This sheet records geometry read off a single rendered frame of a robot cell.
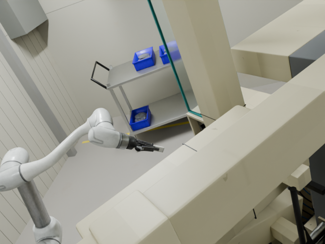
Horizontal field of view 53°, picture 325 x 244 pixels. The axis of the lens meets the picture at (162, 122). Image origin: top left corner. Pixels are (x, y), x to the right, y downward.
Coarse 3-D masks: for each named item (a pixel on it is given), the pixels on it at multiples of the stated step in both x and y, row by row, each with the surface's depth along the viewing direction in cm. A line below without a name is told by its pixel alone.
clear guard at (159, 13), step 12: (156, 0) 172; (156, 12) 178; (156, 24) 185; (168, 24) 175; (168, 36) 183; (168, 48) 190; (180, 60) 186; (180, 72) 194; (180, 84) 203; (192, 96) 199; (192, 108) 208
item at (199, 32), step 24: (168, 0) 107; (192, 0) 102; (216, 0) 106; (192, 24) 104; (216, 24) 109; (192, 48) 111; (216, 48) 112; (192, 72) 120; (216, 72) 115; (216, 96) 118; (240, 96) 125
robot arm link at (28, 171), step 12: (96, 120) 181; (108, 120) 181; (84, 132) 184; (60, 144) 179; (72, 144) 181; (48, 156) 174; (60, 156) 177; (24, 168) 171; (36, 168) 172; (48, 168) 175; (24, 180) 172
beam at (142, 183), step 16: (240, 112) 101; (208, 128) 100; (224, 128) 97; (192, 144) 96; (176, 160) 93; (144, 176) 92; (160, 176) 89; (128, 192) 88; (272, 192) 86; (256, 208) 84; (80, 224) 85; (240, 224) 83; (224, 240) 81
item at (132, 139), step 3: (129, 138) 179; (132, 138) 180; (129, 141) 178; (132, 141) 179; (135, 141) 184; (129, 144) 178; (132, 144) 179; (135, 144) 180; (138, 144) 181; (141, 144) 183; (129, 147) 179; (132, 147) 180; (135, 147) 180
